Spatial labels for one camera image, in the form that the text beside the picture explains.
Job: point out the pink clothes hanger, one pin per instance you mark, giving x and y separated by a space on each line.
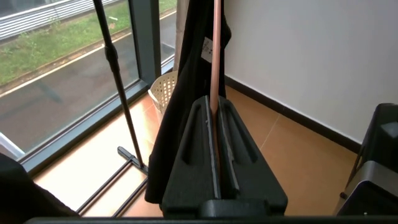
215 62

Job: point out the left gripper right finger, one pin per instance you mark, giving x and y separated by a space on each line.
255 180

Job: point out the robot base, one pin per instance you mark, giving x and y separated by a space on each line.
373 161

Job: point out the black clothes rack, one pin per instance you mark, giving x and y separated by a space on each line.
118 77

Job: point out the window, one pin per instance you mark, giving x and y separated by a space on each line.
62 77

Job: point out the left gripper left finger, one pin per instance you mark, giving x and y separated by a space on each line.
189 186

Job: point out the white laundry basket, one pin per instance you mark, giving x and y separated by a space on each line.
163 90

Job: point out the black garment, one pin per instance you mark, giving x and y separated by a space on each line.
25 196

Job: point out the black short-sleeved shirt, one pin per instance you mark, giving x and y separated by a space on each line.
186 77

